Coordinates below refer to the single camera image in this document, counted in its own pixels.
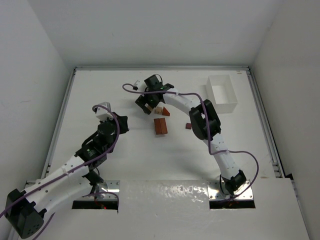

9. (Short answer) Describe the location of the small light wood cube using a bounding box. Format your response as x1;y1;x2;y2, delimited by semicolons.
154;107;163;115

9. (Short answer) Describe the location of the orange triangular block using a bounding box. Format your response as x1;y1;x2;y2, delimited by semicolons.
162;107;171;117

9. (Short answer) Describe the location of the red-brown rectangular block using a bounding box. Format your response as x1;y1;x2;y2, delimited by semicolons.
153;118;162;135
159;118;168;135

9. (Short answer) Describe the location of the small dark purple cube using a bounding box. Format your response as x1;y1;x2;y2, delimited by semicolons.
185;123;192;130

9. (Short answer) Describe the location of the white plastic box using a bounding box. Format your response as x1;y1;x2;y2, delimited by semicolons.
205;74;238;114

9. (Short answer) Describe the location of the light wood rectangular block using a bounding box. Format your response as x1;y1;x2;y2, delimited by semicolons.
146;105;153;114

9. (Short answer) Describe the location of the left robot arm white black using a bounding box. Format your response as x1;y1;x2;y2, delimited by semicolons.
1;113;129;239

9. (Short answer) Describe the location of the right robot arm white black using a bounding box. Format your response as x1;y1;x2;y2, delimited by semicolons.
133;74;247;195

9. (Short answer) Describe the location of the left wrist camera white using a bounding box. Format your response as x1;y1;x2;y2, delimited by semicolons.
94;102;113;122

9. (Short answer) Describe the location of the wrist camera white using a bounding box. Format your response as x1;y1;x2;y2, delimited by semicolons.
94;102;113;122
133;80;142;91

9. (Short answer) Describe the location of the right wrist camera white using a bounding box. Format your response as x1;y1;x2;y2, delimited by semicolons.
133;80;142;91

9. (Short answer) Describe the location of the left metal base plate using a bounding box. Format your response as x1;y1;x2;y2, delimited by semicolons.
94;181;120;199

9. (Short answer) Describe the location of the metal base plate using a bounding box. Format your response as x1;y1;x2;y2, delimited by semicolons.
207;180;254;202
94;181;120;199

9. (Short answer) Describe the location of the aluminium frame rail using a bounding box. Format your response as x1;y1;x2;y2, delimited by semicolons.
43;66;284;181

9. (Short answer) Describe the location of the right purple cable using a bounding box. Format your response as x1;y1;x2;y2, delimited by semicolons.
122;83;260;201

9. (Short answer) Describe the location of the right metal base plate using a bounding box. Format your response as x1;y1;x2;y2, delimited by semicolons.
207;180;254;202

